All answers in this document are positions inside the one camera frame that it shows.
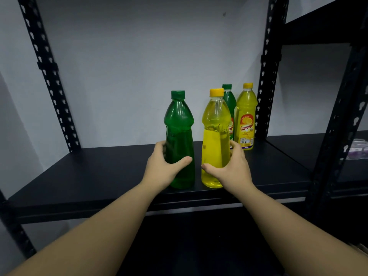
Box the person's left hand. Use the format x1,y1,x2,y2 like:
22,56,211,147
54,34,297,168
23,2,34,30
143,140,193,193

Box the person's right hand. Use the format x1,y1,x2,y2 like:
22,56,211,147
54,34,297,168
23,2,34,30
200,140,256,196

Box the green dish soap bottle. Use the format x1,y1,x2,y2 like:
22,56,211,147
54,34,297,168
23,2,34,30
163,90,196,189
222,84,237,150

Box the yellow dish soap bottle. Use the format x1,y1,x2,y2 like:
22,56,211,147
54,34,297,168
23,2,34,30
234,83,258,151
201,88,232,189

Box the black metal shelving rack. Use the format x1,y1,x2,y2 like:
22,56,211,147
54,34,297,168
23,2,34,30
0,0,368,276
266,0,368,245

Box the person's left forearm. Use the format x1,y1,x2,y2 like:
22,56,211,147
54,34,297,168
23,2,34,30
5,179,161,276

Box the person's right forearm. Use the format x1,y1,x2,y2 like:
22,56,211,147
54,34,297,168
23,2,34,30
237,185,368,276

